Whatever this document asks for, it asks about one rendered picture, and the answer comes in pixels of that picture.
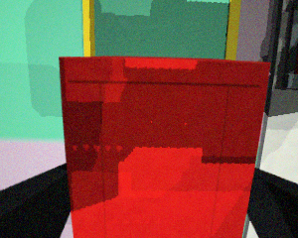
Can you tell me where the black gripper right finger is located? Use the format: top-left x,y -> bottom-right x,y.
247,168 -> 298,238

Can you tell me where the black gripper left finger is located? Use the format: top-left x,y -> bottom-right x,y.
0,163 -> 71,238

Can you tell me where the white flat base plate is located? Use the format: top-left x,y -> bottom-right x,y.
256,0 -> 298,183

